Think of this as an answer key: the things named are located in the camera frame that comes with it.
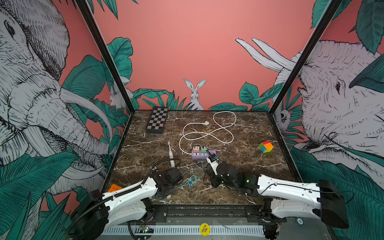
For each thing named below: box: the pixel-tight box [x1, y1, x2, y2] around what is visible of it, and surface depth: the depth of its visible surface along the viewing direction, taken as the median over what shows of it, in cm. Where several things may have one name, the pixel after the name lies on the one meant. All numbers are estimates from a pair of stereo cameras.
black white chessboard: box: [146, 107, 169, 135], surface depth 113 cm
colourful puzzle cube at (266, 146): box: [259, 140, 274, 153], surface depth 97 cm
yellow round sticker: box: [199, 223, 211, 237], surface depth 71 cm
